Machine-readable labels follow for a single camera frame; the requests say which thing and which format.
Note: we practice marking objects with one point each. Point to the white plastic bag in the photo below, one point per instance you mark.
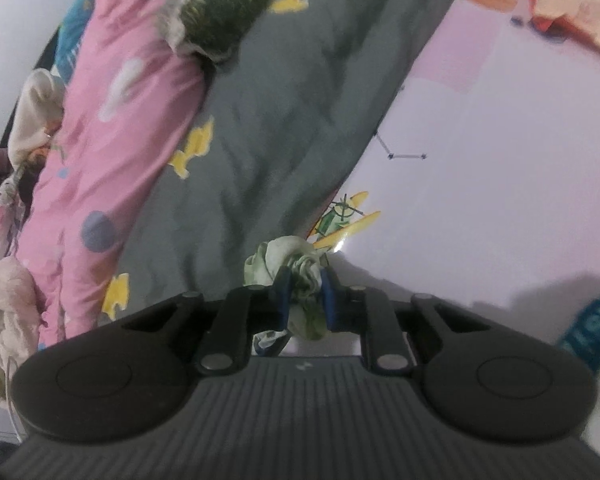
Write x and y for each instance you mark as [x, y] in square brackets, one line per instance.
[595, 325]

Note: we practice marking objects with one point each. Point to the cream white cloth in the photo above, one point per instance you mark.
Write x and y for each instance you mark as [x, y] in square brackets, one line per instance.
[35, 110]

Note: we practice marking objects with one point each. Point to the pink printed quilt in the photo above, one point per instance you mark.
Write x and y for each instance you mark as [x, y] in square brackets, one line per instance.
[105, 160]

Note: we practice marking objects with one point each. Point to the blue printed cloth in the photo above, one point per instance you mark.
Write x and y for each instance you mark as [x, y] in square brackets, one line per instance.
[77, 30]

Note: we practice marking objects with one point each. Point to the white floral cloth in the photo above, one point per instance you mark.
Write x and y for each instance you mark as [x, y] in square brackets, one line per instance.
[10, 310]

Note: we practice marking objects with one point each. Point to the pink printed bed mat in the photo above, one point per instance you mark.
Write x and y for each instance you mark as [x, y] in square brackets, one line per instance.
[480, 185]

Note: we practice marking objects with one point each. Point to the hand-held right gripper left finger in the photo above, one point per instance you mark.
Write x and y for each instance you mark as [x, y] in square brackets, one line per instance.
[282, 297]

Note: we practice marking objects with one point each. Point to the grey quilt with yellow print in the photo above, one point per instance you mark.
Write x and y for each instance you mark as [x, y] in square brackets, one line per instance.
[280, 110]

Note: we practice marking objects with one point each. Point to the green floral cloth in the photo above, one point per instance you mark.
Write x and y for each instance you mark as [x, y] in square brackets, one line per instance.
[305, 265]

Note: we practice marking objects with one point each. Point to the green floral pillow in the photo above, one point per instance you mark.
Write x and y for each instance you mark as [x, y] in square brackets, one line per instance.
[235, 5]

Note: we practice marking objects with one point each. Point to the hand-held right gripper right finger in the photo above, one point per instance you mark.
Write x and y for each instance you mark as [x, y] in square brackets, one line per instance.
[328, 302]

